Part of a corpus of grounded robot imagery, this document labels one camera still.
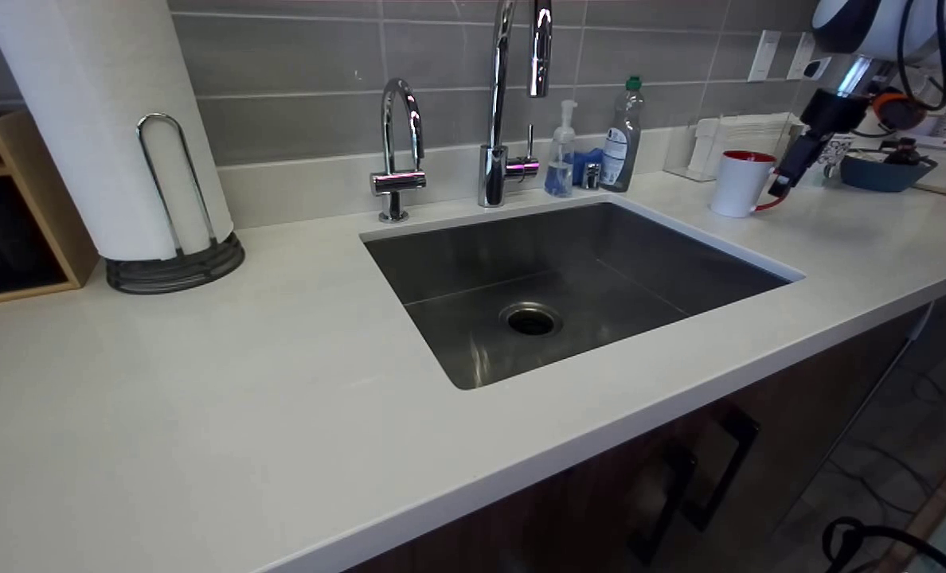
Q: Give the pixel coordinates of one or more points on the white wall outlet plate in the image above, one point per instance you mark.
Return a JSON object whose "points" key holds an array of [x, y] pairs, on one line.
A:
{"points": [[803, 56], [765, 56]]}

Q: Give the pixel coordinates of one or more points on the clear pump soap bottle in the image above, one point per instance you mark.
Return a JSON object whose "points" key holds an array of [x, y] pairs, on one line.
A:
{"points": [[563, 164]]}

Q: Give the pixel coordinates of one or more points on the tall chrome gooseneck faucet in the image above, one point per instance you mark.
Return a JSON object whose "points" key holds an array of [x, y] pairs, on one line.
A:
{"points": [[493, 169]]}

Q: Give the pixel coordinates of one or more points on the dish soap bottle green cap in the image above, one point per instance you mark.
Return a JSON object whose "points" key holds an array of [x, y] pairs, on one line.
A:
{"points": [[622, 153]]}

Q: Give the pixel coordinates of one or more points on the clear acrylic napkin holder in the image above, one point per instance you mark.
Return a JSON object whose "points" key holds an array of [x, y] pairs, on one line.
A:
{"points": [[677, 153]]}

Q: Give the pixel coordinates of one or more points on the dark blue bowl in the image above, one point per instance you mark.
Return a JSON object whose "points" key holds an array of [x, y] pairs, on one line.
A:
{"points": [[888, 172]]}

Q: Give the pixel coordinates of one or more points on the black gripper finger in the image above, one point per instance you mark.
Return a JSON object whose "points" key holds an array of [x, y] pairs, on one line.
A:
{"points": [[797, 164]]}

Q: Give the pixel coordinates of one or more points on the stainless steel sink basin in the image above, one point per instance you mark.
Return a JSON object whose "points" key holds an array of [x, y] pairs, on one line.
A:
{"points": [[601, 265]]}

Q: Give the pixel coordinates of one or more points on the white paper towel roll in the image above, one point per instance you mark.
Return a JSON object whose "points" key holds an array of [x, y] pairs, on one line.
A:
{"points": [[100, 116]]}

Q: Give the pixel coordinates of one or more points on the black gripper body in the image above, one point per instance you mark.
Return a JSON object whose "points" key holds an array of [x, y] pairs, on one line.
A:
{"points": [[835, 114]]}

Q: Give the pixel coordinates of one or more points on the dark wooden base cabinet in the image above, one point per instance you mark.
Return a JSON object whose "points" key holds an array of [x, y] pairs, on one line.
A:
{"points": [[555, 510]]}

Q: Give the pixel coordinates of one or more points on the small chrome faucet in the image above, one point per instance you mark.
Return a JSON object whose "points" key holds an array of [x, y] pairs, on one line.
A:
{"points": [[400, 180]]}

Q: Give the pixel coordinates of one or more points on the small blue sponge holder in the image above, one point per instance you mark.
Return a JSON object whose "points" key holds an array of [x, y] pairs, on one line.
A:
{"points": [[586, 169]]}

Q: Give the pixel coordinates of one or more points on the light wooden frame box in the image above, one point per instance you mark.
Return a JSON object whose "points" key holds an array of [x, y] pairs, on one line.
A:
{"points": [[63, 211]]}

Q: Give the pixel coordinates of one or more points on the white mug with red interior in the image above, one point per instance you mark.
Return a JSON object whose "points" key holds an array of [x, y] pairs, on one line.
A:
{"points": [[741, 187]]}

